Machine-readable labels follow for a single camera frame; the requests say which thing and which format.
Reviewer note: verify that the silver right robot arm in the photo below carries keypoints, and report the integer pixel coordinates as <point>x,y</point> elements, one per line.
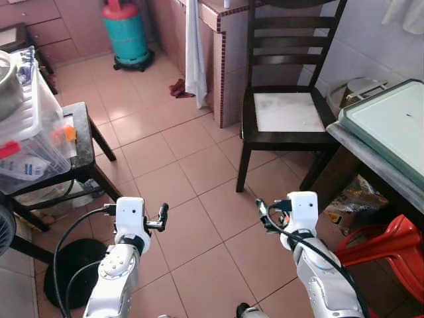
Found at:
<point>321,278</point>

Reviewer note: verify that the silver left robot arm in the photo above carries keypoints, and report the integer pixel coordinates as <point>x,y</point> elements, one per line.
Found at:
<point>116,278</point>

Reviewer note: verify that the dark wooden chair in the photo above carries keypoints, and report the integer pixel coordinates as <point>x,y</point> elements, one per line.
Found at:
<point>265,136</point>

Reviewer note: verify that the crumpled plastic bag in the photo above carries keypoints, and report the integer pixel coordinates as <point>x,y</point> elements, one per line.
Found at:
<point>354,202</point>

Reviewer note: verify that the black round fan base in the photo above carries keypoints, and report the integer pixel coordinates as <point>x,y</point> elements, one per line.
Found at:
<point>73,268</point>

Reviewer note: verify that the small dark side table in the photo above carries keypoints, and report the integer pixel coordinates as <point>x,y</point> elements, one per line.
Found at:
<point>86,159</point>

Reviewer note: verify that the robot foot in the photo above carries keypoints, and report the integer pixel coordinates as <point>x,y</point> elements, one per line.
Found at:
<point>250,311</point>

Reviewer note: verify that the red plastic stool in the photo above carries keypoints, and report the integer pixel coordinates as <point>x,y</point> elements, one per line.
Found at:
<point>384,248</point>

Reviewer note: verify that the small orange item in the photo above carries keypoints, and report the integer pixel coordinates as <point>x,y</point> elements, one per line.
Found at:
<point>69,132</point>

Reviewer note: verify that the red cloth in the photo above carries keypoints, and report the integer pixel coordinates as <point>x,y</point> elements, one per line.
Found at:
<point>179,88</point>

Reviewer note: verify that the clear plastic storage box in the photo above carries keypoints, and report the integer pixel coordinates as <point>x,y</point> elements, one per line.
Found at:
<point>40,139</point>

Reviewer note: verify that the black fan head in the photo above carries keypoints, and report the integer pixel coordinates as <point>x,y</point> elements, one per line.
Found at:
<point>5,228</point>

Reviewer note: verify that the black cylinder stand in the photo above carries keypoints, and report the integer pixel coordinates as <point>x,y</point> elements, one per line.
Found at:
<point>136,64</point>

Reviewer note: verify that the white hanging towel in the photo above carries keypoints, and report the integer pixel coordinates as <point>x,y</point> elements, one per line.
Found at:
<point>195,59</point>

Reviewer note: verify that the teal gas cylinder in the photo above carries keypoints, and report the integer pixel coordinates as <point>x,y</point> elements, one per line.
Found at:
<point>126,36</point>

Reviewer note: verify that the grey hanging cloth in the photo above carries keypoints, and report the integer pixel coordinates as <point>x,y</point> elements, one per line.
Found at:
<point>405,13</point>

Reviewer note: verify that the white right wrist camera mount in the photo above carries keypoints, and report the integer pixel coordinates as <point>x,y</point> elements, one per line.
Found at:
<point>303,212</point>

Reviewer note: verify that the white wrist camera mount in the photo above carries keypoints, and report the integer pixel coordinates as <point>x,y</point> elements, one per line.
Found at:
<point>303,212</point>
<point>130,215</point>

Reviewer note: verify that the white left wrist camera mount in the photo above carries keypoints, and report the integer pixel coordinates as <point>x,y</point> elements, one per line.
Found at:
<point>130,215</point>

